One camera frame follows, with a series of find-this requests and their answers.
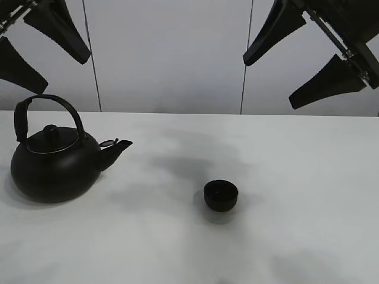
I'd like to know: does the black teapot with handle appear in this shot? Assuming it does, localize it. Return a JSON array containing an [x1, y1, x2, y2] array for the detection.
[[11, 95, 133, 204]]

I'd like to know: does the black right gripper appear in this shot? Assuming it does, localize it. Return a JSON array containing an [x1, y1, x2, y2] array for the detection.
[[243, 0, 378, 109]]

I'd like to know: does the small black teacup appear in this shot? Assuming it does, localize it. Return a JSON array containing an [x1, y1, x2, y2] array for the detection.
[[203, 179, 239, 212]]

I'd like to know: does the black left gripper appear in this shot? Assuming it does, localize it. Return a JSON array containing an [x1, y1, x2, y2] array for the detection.
[[1, 1, 91, 93]]

